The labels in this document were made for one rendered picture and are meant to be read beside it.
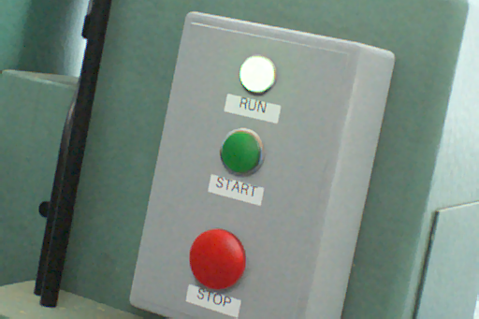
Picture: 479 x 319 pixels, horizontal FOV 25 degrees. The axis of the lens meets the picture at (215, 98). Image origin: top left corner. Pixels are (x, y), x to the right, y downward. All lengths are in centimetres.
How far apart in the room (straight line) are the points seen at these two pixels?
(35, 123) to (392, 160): 26
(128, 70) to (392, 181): 17
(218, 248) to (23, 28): 29
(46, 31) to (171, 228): 27
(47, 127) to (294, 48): 24
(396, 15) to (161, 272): 18
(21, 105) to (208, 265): 24
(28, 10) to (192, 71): 24
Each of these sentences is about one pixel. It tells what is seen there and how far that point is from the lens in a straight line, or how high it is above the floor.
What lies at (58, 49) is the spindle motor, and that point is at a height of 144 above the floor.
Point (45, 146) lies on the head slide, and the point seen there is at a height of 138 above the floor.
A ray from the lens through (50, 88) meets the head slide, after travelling 73.
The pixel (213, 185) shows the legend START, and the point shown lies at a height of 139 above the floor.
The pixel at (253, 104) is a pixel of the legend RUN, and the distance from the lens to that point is 54.
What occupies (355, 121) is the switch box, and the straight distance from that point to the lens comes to 54.
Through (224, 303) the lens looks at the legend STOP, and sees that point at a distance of 56.
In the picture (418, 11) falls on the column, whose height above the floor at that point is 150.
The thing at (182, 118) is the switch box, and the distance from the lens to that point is 56.
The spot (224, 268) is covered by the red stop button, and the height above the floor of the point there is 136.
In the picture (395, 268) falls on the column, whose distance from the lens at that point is 59.
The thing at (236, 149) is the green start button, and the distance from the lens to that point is 54.
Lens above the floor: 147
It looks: 3 degrees down
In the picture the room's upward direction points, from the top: 11 degrees clockwise
